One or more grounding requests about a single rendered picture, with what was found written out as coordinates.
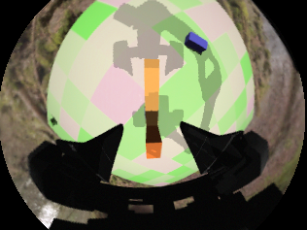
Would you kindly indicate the small green cube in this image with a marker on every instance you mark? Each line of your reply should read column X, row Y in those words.
column 53, row 122

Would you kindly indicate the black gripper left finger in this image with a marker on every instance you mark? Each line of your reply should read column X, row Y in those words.
column 98, row 154

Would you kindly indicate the blue rectangular block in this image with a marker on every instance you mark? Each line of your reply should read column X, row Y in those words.
column 195, row 42

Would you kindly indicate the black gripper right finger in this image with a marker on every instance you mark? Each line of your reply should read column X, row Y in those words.
column 207, row 147

